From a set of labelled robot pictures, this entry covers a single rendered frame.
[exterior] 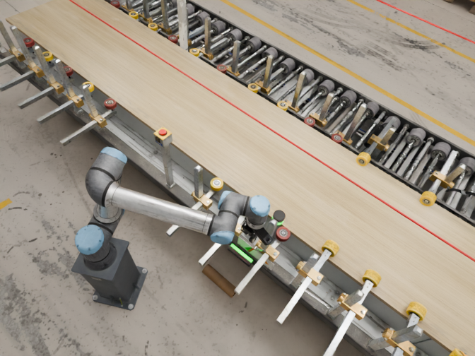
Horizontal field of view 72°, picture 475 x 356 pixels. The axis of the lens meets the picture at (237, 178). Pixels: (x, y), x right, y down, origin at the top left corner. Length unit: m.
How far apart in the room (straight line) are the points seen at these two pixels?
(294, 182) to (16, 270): 2.18
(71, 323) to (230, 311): 1.13
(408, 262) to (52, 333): 2.35
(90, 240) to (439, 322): 1.85
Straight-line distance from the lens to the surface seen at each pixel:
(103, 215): 1.96
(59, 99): 2.98
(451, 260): 2.26
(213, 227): 1.35
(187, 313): 2.64
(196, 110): 2.41
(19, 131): 3.90
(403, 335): 1.75
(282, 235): 1.89
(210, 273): 2.64
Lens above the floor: 2.58
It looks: 55 degrees down
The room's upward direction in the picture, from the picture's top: 9 degrees clockwise
